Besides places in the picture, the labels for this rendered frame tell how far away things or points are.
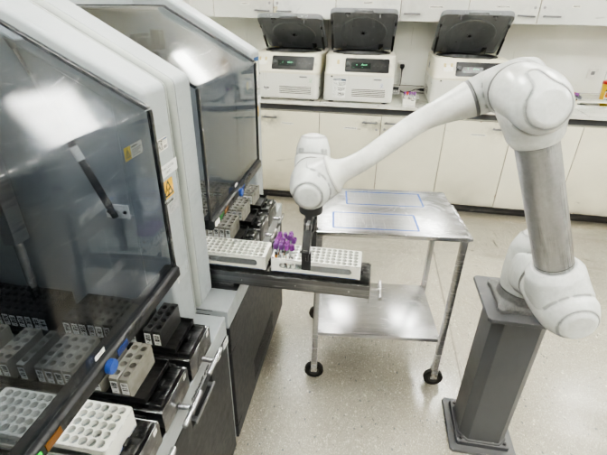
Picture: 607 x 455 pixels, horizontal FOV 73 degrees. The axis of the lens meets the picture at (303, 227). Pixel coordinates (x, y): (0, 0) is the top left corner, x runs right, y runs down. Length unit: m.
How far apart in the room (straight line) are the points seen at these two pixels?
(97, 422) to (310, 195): 0.67
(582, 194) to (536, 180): 2.97
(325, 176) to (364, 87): 2.50
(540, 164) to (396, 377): 1.38
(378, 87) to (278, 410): 2.51
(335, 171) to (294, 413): 1.26
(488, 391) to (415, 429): 0.40
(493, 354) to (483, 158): 2.32
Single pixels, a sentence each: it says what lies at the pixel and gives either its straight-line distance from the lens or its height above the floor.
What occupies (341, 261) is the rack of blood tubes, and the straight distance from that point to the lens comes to 1.36.
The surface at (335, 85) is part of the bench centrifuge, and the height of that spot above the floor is 1.04.
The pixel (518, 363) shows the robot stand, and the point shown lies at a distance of 1.73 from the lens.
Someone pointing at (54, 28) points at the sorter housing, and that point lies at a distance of 1.12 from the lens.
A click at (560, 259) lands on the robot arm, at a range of 1.29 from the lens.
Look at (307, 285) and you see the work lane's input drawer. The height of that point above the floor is 0.78.
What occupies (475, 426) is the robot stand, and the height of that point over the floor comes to 0.12.
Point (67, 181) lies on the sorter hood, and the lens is 0.76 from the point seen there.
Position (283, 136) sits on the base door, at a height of 0.59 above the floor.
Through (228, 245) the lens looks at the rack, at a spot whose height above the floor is 0.86.
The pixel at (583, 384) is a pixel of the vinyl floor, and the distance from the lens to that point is 2.55.
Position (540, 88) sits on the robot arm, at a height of 1.46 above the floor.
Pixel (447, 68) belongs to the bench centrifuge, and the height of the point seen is 1.19.
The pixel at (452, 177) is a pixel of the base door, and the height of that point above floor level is 0.33.
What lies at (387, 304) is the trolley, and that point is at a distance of 2.16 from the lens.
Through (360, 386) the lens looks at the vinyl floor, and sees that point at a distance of 2.13.
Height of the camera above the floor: 1.60
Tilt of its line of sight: 28 degrees down
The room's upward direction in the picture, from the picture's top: 1 degrees clockwise
